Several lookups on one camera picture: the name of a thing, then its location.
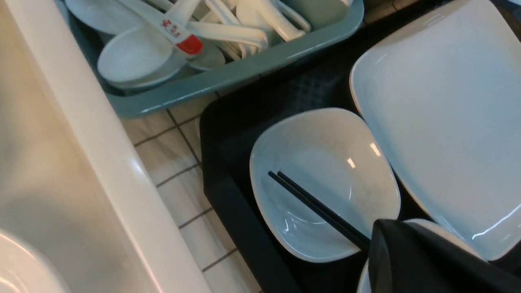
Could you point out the white spoon lying front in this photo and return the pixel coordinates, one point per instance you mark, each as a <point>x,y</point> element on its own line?
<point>142,57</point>

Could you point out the teal plastic bin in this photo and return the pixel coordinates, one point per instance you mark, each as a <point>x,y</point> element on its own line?
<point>295,29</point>

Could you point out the white small bowl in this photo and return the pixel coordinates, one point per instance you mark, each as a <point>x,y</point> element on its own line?
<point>332,154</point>
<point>364,281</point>
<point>25,270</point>

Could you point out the white small bowl in tub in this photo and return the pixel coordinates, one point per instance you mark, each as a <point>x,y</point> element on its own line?
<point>25,270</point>

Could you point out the large white plastic tub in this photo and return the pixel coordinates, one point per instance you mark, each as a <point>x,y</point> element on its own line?
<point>72,183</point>

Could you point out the black chopstick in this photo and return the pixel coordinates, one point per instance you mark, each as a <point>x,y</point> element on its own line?
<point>309,203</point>
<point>321,203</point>

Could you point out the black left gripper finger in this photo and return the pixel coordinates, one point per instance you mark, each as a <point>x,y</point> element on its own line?
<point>412,259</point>

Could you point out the spoon with red label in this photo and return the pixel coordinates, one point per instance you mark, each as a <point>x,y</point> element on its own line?
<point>182,39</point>

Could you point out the large white rice plate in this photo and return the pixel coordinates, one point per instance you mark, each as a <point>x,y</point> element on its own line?
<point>442,97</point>

